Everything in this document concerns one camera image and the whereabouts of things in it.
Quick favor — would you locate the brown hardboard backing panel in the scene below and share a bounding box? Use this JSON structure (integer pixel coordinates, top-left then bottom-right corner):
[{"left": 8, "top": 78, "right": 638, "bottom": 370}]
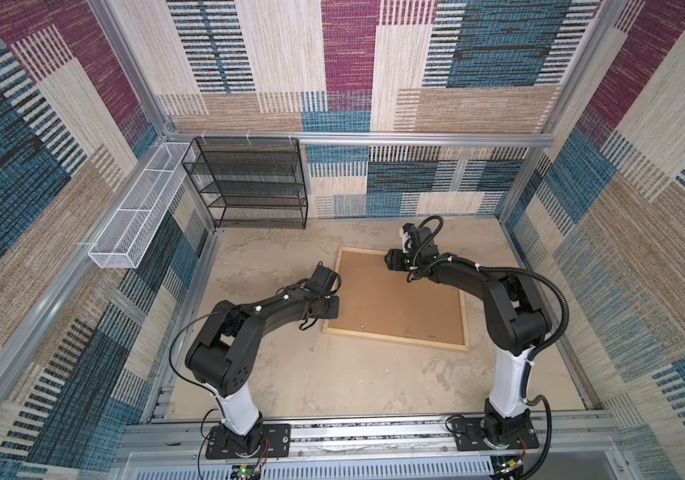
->
[{"left": 327, "top": 250, "right": 466, "bottom": 347}]

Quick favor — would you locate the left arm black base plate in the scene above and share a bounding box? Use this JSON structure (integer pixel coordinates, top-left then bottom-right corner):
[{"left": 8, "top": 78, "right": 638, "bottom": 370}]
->
[{"left": 204, "top": 422, "right": 292, "bottom": 460}]

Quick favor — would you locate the aluminium front rail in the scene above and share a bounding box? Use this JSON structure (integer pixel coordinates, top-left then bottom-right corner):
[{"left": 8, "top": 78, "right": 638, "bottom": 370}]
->
[{"left": 108, "top": 411, "right": 642, "bottom": 479}]

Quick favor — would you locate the black wire mesh shelf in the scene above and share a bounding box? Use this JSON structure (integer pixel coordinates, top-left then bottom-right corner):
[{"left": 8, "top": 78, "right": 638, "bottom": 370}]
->
[{"left": 182, "top": 137, "right": 310, "bottom": 229}]

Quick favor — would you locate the white wire mesh basket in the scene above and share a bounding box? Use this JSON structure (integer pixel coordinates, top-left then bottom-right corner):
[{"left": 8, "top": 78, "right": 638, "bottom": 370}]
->
[{"left": 88, "top": 142, "right": 190, "bottom": 269}]

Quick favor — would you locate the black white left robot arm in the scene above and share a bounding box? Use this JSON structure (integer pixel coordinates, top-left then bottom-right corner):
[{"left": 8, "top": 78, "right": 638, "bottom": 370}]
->
[{"left": 184, "top": 285, "right": 340, "bottom": 453}]

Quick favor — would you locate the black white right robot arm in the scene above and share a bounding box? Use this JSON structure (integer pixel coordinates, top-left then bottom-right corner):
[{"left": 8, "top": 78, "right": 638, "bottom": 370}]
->
[{"left": 384, "top": 249, "right": 569, "bottom": 449}]

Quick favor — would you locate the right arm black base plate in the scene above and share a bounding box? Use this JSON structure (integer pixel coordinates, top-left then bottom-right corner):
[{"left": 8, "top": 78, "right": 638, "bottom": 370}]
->
[{"left": 444, "top": 415, "right": 545, "bottom": 451}]

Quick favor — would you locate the light wooden picture frame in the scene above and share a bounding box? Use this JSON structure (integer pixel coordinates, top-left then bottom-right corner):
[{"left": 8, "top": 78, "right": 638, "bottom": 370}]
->
[{"left": 321, "top": 245, "right": 471, "bottom": 353}]

